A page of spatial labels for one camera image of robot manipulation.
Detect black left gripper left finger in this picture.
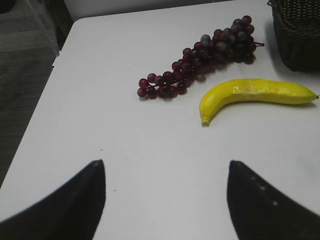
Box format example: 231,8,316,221
0,159,106,240

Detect black woven basket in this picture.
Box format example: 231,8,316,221
267,0,320,72

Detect yellow banana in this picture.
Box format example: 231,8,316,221
199,78,319,127

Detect dark red grape bunch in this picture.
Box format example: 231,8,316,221
137,15,264,100

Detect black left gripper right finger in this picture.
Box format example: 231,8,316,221
226,160,320,240

